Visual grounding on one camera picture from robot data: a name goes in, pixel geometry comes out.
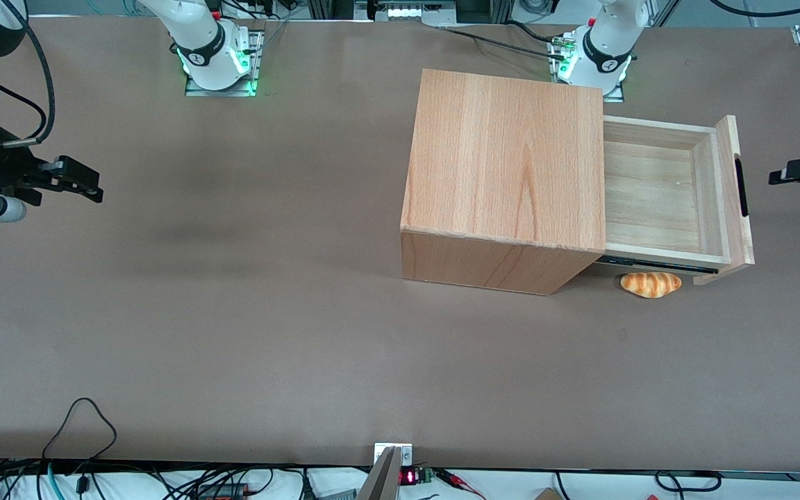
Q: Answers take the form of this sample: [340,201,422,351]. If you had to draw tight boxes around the black metal drawer handle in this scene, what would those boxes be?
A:
[734,156,749,218]

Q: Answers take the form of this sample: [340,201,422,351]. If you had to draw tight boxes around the light wooden drawer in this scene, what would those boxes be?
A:
[594,114,756,286]

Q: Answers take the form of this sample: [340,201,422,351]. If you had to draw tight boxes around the wooden drawer cabinet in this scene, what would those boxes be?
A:
[400,68,608,297]

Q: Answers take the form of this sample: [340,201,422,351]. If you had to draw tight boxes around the striped toy bread roll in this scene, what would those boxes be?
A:
[620,271,683,299]

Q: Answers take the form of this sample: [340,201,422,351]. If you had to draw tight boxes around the white lit power strip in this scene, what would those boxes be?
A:
[371,0,458,22]

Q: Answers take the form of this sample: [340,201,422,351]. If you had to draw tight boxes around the beige angled bar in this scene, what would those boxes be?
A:
[356,447,403,500]

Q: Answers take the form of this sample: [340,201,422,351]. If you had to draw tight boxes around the black drawer slide rail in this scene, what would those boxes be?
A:
[594,255,722,274]

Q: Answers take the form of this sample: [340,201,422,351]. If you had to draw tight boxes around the thin black looped cable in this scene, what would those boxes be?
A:
[41,397,118,460]

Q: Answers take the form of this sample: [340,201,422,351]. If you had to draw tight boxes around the black cable loop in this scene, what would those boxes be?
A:
[653,470,724,494]

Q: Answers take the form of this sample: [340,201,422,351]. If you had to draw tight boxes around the black cable by arm base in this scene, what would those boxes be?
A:
[440,26,569,60]

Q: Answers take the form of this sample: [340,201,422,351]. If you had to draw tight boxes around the silver metal bracket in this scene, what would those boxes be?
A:
[374,442,415,468]

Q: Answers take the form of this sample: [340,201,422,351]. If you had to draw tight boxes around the red clip wires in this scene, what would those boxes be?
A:
[433,468,488,500]

